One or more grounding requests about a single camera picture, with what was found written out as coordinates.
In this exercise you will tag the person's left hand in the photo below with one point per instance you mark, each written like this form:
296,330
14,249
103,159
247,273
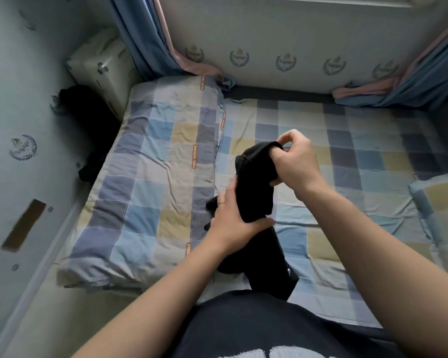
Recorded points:
235,227

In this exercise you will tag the person's right hand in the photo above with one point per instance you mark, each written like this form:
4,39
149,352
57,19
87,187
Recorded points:
299,167

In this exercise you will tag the black trousers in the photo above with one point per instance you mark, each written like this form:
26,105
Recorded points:
257,249

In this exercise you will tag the person's left forearm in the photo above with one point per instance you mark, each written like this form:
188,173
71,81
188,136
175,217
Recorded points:
157,309

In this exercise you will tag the person's right forearm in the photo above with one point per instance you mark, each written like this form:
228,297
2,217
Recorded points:
388,272

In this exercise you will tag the bed with plaid sheet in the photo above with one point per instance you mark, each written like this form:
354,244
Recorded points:
358,145

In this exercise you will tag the person's dark shirt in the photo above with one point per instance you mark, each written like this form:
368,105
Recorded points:
269,328

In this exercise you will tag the plaid quilt with orange tags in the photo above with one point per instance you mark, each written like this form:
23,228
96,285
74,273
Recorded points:
142,182

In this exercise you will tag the plaid pillow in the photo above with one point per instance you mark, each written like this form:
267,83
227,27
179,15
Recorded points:
440,220

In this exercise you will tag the blue curtain with pink lining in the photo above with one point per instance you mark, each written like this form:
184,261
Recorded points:
142,33
425,78

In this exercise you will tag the white framed window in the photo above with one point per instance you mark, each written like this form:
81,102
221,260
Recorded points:
321,0

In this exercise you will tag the brown cardboard piece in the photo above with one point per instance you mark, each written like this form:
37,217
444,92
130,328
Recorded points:
24,225

